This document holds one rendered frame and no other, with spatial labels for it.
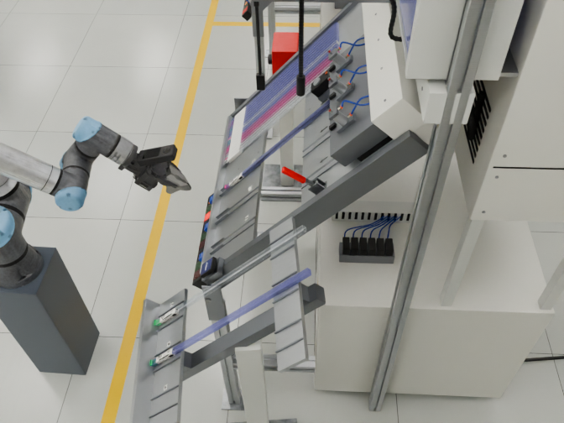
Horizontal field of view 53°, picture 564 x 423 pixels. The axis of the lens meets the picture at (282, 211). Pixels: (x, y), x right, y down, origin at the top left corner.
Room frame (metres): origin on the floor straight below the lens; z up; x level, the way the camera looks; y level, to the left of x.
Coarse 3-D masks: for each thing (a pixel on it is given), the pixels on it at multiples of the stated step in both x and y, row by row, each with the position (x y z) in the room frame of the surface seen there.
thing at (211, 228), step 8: (224, 136) 1.45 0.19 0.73; (224, 144) 1.40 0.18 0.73; (224, 152) 1.37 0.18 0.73; (224, 168) 1.30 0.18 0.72; (224, 176) 1.27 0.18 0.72; (216, 184) 1.23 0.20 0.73; (216, 192) 1.19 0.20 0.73; (216, 200) 1.16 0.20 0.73; (216, 208) 1.13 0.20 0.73; (216, 216) 1.10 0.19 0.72; (208, 224) 1.07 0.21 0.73; (208, 232) 1.03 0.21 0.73; (208, 240) 1.01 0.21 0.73; (208, 248) 0.98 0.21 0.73; (208, 256) 0.95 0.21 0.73; (200, 272) 0.90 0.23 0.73
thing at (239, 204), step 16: (256, 144) 1.29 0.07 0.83; (240, 160) 1.28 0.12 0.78; (256, 176) 1.14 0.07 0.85; (224, 192) 1.18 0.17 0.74; (240, 192) 1.13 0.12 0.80; (256, 192) 1.07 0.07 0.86; (224, 208) 1.12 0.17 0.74; (240, 208) 1.06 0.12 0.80; (256, 208) 1.01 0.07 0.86; (224, 224) 1.05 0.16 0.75; (240, 224) 0.99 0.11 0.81; (256, 224) 0.95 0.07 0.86; (224, 240) 0.98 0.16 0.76; (240, 240) 0.93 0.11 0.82; (224, 256) 0.92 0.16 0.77
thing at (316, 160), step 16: (352, 16) 1.48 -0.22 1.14; (352, 32) 1.40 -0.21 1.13; (304, 128) 1.17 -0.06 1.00; (320, 128) 1.11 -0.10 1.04; (304, 144) 1.10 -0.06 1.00; (320, 144) 1.05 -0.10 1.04; (304, 160) 1.04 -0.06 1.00; (320, 160) 0.99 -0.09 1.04; (336, 160) 0.95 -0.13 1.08; (304, 176) 0.98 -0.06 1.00; (320, 176) 0.94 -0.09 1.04; (336, 176) 0.90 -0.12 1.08; (304, 192) 0.93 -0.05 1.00
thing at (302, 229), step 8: (296, 232) 0.76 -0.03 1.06; (304, 232) 0.76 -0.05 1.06; (280, 240) 0.76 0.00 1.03; (288, 240) 0.75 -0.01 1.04; (272, 248) 0.75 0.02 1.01; (256, 256) 0.76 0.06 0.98; (264, 256) 0.75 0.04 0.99; (248, 264) 0.75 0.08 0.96; (232, 272) 0.76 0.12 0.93; (240, 272) 0.75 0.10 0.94; (224, 280) 0.75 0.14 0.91; (208, 288) 0.75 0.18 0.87; (216, 288) 0.75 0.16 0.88; (192, 296) 0.76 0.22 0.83; (200, 296) 0.75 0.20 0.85; (184, 304) 0.75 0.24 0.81; (192, 304) 0.74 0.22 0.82; (176, 312) 0.74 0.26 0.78
